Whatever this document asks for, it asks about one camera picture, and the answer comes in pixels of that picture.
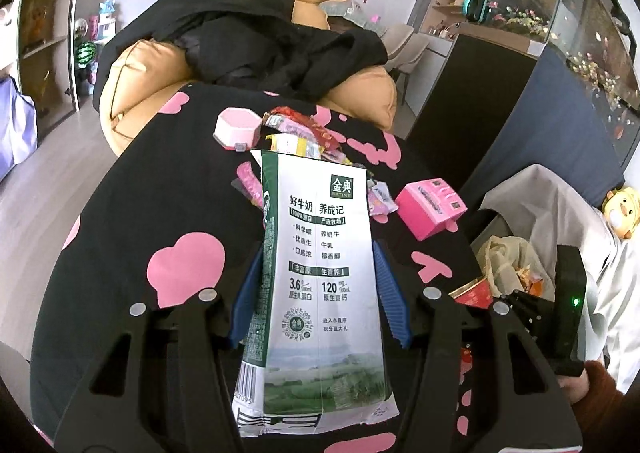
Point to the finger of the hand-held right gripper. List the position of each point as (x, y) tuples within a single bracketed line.
[(517, 302)]

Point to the pink toy fridge box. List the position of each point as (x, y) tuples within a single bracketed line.
[(427, 208)]

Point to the teal device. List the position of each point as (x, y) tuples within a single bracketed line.
[(475, 8)]

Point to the red snack wrapper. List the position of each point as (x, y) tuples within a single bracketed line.
[(305, 122)]

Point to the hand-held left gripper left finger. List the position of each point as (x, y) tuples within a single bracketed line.
[(247, 293)]

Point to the yellow duck plush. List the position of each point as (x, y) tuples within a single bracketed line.
[(625, 213)]

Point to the beige dining chair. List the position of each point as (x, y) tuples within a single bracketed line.
[(412, 55), (400, 40)]

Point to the beige plastic bag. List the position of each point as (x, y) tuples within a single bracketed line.
[(500, 253)]

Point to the white green milk carton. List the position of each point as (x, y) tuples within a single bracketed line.
[(320, 283)]

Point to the person's right forearm brown sleeve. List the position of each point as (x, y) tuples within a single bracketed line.
[(605, 388)]

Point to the orange sofa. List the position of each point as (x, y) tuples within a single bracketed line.
[(145, 83)]

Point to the plain pink wrapper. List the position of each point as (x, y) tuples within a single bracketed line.
[(247, 183)]

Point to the red packet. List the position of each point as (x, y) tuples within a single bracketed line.
[(472, 294)]

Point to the navy blue cloth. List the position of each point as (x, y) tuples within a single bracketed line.
[(545, 123)]

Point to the person's right hand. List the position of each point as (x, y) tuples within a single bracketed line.
[(572, 389)]

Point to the white toy castle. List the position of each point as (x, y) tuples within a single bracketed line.
[(105, 23)]

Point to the black jacket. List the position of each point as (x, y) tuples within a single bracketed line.
[(240, 43)]

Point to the orange packet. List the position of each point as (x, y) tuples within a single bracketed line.
[(522, 279)]

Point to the tall wooden shelf cabinet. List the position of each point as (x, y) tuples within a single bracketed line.
[(45, 23)]

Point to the wooden wall shelf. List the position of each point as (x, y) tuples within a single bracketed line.
[(445, 8)]

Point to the purple cloth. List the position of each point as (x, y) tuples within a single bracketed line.
[(15, 128)]

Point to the grey table food cover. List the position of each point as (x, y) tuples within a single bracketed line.
[(345, 8)]

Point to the dark wooden dining table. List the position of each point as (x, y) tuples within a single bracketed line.
[(345, 25)]

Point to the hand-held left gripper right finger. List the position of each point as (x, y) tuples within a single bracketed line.
[(392, 293)]

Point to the watermelon ball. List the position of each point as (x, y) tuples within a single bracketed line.
[(86, 53)]

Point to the yellow snack wrapper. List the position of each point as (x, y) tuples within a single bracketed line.
[(295, 145)]

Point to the grey cloth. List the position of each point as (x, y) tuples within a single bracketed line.
[(550, 213)]

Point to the pink hexagonal box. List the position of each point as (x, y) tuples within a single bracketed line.
[(237, 128)]

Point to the black cabinet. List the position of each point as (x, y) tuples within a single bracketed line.
[(475, 98)]

